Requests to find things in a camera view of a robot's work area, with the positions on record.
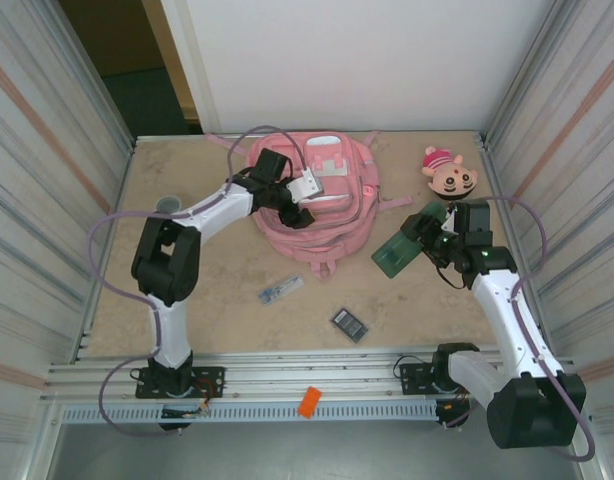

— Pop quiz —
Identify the green translucent pencil case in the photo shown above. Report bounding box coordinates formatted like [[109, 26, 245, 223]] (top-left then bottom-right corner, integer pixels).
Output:
[[370, 201, 451, 279]]

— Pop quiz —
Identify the pink school backpack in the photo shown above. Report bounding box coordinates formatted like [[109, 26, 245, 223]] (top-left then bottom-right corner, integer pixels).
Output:
[[205, 130, 414, 280]]

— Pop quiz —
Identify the clear pack with blue tools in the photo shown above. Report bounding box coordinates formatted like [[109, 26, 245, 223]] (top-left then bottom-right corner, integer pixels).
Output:
[[257, 273, 306, 305]]

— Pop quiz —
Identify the plush doll in pink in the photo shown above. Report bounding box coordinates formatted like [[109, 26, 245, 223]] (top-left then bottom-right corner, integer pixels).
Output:
[[419, 144, 479, 204]]

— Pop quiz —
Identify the black flat packet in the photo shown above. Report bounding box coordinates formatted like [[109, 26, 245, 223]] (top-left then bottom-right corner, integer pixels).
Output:
[[329, 307, 369, 344]]

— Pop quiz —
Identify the tan wooden door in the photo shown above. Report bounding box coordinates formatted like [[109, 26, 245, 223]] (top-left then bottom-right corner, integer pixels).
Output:
[[140, 0, 198, 122]]

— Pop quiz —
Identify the orange plastic block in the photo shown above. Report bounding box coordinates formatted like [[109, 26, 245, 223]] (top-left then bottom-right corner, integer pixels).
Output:
[[296, 385, 323, 419]]

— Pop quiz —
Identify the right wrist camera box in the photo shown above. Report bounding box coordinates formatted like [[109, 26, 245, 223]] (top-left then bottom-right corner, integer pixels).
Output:
[[438, 203, 462, 234]]

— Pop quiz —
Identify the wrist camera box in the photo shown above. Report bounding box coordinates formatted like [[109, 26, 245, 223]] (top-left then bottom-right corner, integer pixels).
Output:
[[286, 167, 324, 204], [438, 203, 462, 234]]

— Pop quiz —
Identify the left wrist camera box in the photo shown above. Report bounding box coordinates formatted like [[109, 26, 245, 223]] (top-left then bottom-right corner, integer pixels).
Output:
[[286, 167, 324, 204]]

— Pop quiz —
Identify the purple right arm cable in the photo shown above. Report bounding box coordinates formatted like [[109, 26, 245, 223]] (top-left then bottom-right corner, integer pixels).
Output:
[[439, 195, 597, 461]]

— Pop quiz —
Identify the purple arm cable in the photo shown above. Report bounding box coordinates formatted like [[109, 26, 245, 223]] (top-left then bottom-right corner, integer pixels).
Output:
[[88, 124, 311, 440], [439, 195, 597, 461]]

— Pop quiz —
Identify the aluminium back rail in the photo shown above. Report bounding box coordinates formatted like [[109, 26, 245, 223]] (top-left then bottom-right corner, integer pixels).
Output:
[[131, 130, 488, 146]]

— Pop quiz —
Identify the aluminium rail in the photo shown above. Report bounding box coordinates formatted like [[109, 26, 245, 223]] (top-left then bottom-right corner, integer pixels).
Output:
[[40, 349, 586, 404], [131, 130, 488, 146]]

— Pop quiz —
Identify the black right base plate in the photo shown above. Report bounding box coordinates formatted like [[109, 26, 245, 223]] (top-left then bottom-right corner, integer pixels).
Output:
[[397, 360, 490, 397]]

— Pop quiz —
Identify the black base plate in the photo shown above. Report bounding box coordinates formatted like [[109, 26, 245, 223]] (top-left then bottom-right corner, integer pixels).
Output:
[[135, 366, 227, 400], [397, 360, 490, 397]]

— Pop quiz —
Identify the white door frame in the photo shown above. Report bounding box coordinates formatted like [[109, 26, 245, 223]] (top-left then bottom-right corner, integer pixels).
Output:
[[160, 0, 221, 135]]

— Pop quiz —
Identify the aluminium front rail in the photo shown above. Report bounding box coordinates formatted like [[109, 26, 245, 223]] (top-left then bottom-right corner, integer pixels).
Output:
[[40, 349, 586, 404]]

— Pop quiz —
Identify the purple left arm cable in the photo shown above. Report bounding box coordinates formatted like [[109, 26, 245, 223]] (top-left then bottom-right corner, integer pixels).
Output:
[[88, 124, 311, 440]]

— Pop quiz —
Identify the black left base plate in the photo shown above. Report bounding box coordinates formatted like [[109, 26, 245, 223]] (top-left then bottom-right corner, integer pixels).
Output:
[[135, 366, 227, 400]]

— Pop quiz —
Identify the white slotted cable tray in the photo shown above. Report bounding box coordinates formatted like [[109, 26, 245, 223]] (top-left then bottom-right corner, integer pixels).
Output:
[[61, 403, 438, 425]]

